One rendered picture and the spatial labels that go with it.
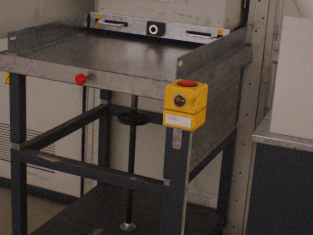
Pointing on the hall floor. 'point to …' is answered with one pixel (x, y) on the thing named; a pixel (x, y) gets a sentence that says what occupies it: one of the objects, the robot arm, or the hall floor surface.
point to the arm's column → (281, 192)
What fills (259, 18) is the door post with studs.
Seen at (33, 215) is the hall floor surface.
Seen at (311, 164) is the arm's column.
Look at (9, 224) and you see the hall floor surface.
